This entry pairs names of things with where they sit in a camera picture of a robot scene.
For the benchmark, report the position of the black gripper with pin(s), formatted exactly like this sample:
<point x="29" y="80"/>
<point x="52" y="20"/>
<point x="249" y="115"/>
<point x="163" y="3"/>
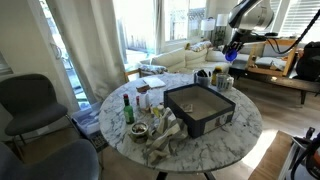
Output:
<point x="238" y="41"/>

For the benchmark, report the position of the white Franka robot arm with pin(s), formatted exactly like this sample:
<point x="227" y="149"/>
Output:
<point x="253" y="15"/>

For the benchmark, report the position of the amber bottle with yellow lid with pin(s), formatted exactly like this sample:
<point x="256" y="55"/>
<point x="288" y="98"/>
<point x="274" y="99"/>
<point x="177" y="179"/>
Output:
<point x="216" y="76"/>

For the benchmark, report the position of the silver metal cup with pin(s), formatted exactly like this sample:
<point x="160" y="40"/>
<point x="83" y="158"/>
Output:
<point x="222" y="82"/>

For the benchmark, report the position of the white table lamp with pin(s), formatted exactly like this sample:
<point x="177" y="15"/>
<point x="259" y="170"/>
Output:
<point x="208" y="25"/>
<point x="222" y="20"/>

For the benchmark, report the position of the patterned sofa cushion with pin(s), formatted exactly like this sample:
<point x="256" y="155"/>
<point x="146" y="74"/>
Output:
<point x="200" y="46"/>

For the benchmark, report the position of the white pill bottle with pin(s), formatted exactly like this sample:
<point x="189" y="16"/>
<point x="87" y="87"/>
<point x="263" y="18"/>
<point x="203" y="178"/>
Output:
<point x="231" y="83"/>

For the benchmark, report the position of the black rounded utensil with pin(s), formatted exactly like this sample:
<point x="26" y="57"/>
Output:
<point x="202" y="72"/>

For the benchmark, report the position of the beige sofa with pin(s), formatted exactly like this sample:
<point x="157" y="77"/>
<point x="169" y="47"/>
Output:
<point x="176" y="60"/>

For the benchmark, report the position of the dark low bench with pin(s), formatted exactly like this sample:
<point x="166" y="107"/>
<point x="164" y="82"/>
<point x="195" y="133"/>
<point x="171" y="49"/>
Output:
<point x="283" y="82"/>

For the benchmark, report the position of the navy blue cardboard box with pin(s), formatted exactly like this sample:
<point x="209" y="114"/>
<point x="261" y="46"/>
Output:
<point x="200" y="113"/>

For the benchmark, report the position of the white window blinds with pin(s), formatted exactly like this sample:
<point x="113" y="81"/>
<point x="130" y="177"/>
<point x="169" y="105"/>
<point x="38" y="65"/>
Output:
<point x="296" y="16"/>

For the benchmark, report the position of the clear plastic pouch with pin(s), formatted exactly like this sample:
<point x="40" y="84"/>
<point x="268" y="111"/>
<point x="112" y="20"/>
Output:
<point x="187" y="107"/>

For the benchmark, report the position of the black backpack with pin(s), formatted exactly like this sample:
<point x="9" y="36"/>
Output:
<point x="308" y="61"/>

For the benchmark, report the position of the grey patterned blanket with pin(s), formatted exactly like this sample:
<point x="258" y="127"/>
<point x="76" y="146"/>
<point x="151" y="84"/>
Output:
<point x="152" y="69"/>

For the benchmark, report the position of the white paper napkin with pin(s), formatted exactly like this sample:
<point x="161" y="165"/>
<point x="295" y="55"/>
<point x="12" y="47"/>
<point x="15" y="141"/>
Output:
<point x="154" y="82"/>

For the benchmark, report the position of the brown wooden block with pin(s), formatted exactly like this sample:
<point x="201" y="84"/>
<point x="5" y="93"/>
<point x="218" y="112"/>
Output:
<point x="143" y="88"/>

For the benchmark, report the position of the yellow package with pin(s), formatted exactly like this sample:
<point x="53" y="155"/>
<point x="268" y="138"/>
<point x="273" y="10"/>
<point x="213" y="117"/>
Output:
<point x="156" y="111"/>

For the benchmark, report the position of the small white plastic bottle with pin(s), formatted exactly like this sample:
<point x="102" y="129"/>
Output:
<point x="144" y="100"/>

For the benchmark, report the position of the wooden chair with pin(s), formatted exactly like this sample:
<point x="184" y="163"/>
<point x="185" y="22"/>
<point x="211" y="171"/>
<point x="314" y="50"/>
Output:
<point x="131" y="74"/>

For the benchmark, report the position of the small red capped bottle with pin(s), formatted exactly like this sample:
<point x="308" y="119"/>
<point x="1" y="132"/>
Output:
<point x="137" y="101"/>

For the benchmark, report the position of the striped grey white cloth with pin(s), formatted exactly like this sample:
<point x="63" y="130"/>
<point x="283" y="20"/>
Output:
<point x="165" y="136"/>

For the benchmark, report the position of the light wooden bench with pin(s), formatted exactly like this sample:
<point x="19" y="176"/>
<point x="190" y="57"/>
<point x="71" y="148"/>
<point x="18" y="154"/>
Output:
<point x="268" y="156"/>

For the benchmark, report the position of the green glass bottle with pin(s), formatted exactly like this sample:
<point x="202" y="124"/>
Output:
<point x="128" y="111"/>

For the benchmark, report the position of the small round tin bowl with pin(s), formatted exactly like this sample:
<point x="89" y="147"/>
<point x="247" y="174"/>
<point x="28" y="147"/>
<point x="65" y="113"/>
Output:
<point x="139" y="129"/>

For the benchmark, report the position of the black table base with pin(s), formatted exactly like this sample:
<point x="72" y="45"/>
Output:
<point x="183" y="176"/>

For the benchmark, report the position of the beige curtain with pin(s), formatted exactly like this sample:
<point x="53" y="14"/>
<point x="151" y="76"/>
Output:
<point x="88" y="46"/>

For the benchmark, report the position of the clear plastic storage bin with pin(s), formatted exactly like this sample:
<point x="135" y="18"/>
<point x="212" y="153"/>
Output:
<point x="87" y="120"/>

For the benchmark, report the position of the black mesh crate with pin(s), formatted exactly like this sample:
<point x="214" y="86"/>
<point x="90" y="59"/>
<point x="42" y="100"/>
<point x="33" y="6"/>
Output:
<point x="99" y="141"/>

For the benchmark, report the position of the dark grey padded chair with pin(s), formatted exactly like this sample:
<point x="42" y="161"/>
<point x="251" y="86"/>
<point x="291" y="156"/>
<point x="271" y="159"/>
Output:
<point x="30" y="103"/>

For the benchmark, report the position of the wooden frame shelf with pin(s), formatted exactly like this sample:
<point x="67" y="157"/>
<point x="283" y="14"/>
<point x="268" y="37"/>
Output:
<point x="275" y="45"/>

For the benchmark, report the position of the camera stand equipment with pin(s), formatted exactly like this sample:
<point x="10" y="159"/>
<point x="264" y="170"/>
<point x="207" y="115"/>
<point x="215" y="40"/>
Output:
<point x="305" y="156"/>

